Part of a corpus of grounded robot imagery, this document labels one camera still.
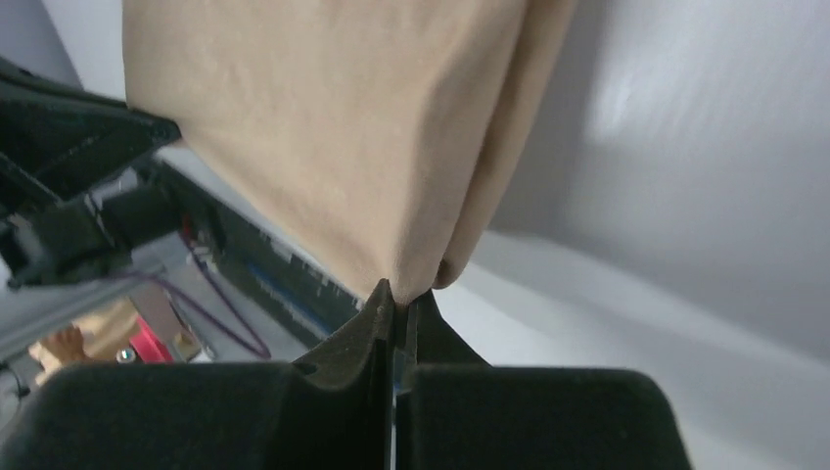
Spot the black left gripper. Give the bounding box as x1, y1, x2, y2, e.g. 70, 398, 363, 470
1, 60, 224, 289

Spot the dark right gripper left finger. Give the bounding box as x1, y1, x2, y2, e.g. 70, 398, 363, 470
1, 280, 395, 469

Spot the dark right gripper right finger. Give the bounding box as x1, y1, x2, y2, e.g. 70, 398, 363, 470
395, 293, 691, 469

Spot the beige t shirt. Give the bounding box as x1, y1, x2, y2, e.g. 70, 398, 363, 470
122, 0, 576, 305

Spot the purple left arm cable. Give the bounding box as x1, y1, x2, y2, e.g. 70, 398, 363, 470
116, 233, 274, 361

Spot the aluminium frame rail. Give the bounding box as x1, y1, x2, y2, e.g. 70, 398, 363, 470
1, 261, 165, 360

